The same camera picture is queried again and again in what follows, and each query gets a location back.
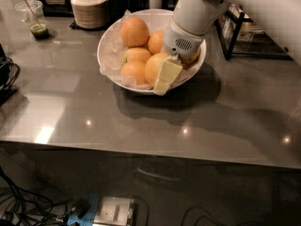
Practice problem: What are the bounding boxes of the plastic cup with green drink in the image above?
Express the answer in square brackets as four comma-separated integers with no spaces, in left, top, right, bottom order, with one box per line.
[15,0,50,40]

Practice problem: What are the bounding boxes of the black wire rack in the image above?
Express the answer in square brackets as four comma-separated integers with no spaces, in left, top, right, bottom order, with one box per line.
[214,5,291,60]

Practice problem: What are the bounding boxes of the white ceramic bowl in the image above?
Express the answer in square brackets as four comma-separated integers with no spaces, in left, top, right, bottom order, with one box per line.
[96,8,208,96]

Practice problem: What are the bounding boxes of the blue cloth on floor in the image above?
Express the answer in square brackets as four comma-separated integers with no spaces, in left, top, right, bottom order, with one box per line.
[67,194,98,226]

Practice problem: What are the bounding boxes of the black floor cables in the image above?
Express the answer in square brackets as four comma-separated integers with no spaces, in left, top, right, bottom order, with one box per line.
[0,167,73,226]

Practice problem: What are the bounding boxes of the wooden stirring stick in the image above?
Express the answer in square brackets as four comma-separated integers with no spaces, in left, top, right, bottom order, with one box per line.
[24,0,41,26]

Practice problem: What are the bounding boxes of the white paper bowl liner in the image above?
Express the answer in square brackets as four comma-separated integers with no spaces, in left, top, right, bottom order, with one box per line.
[99,9,198,90]

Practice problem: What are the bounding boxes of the black cables left edge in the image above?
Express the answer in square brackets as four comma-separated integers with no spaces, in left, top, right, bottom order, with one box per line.
[0,44,21,105]

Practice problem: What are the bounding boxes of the silver box on floor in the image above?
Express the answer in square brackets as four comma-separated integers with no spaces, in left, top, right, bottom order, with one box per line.
[93,197,135,226]

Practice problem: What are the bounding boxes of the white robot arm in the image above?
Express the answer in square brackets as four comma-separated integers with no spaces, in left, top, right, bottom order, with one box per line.
[163,0,301,64]

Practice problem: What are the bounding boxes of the black holder with packets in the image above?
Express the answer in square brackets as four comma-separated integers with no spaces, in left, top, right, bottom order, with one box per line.
[103,0,132,23]

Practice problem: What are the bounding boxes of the large orange front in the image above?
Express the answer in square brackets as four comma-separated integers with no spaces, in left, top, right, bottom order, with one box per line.
[145,53,168,87]

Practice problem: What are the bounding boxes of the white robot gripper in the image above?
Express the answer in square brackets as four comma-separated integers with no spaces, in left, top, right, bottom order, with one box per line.
[153,18,204,96]

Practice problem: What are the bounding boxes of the stack of paper bowls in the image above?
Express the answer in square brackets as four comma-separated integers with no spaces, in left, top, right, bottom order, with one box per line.
[71,0,107,29]

